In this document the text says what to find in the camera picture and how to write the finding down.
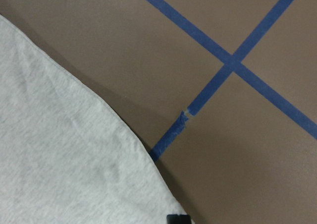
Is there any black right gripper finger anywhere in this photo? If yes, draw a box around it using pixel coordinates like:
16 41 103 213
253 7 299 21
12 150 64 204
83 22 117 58
166 214 191 224

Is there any grey cartoon print t-shirt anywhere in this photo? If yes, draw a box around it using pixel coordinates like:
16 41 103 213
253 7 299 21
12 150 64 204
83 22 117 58
0 17 185 224

